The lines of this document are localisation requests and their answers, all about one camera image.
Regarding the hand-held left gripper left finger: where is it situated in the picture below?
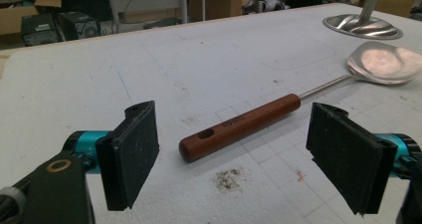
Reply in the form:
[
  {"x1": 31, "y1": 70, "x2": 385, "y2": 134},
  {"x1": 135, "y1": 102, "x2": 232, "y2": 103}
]
[{"x1": 63, "y1": 100, "x2": 160, "y2": 212}]

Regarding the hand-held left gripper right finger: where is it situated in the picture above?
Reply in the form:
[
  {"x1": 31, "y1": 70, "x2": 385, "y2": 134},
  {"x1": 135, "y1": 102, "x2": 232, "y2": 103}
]
[{"x1": 306, "y1": 102, "x2": 422, "y2": 216}]

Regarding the wooden-handled steel ladle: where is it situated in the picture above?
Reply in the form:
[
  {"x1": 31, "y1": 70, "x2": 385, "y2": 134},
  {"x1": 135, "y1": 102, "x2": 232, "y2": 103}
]
[{"x1": 178, "y1": 40, "x2": 422, "y2": 163}]

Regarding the round steel stand base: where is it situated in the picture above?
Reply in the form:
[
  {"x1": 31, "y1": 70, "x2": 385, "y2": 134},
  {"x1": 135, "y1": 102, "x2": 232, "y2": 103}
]
[{"x1": 322, "y1": 0, "x2": 404, "y2": 41}]

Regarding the black electronic device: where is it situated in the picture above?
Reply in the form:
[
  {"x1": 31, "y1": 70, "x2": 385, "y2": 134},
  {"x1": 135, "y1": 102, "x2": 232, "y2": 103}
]
[{"x1": 21, "y1": 12, "x2": 61, "y2": 48}]

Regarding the white metal pole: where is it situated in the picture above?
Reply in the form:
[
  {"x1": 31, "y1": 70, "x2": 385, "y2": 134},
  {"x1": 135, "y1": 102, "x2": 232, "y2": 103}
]
[{"x1": 178, "y1": 0, "x2": 189, "y2": 25}]

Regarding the cardboard box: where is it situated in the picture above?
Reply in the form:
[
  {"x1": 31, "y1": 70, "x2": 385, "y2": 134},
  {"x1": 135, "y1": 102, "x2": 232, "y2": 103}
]
[
  {"x1": 0, "y1": 0, "x2": 63, "y2": 37},
  {"x1": 348, "y1": 0, "x2": 418, "y2": 19}
]

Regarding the grey bag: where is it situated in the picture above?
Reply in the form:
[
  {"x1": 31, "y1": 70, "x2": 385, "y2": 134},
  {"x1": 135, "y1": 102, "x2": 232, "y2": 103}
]
[{"x1": 241, "y1": 0, "x2": 291, "y2": 16}]

